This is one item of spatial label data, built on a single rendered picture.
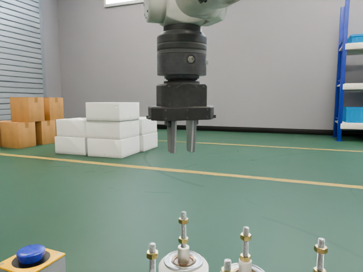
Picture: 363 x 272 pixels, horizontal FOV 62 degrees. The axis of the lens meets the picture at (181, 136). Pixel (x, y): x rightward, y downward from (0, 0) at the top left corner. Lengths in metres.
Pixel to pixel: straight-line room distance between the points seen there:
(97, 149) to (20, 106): 1.38
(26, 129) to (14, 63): 2.66
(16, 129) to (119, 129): 1.45
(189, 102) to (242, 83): 4.97
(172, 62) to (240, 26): 5.15
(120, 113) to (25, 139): 1.48
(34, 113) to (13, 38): 2.74
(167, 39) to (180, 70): 0.06
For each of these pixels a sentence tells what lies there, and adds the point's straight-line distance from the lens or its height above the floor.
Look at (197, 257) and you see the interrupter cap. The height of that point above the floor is 0.25.
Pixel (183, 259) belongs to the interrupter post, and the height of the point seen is 0.26.
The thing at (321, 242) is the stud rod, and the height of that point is 0.34.
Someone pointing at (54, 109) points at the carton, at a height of 0.44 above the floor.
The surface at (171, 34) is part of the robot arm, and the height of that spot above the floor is 0.67.
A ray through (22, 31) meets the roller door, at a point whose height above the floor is 1.87.
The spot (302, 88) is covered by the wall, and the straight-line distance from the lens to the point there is 5.40.
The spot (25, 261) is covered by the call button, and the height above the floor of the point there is 0.32.
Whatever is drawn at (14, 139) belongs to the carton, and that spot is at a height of 0.11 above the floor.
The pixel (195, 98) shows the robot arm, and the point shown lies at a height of 0.56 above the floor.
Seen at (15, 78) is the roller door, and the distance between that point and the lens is 6.50.
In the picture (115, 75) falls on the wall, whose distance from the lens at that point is 6.51.
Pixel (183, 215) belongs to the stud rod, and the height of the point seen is 0.35.
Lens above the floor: 0.56
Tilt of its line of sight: 7 degrees down
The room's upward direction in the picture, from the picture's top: straight up
